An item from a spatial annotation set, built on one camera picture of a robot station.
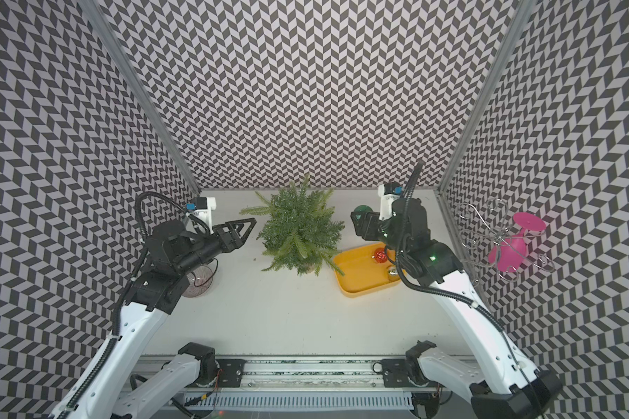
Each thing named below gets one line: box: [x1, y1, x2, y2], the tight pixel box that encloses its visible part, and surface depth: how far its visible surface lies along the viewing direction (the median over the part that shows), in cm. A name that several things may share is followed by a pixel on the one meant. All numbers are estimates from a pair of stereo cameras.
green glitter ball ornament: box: [353, 204, 374, 220], surface depth 69 cm
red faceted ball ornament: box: [371, 247, 388, 263], surface depth 93 cm
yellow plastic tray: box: [333, 242, 401, 299], surface depth 93 cm
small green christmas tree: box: [239, 173, 346, 277], surface depth 73 cm
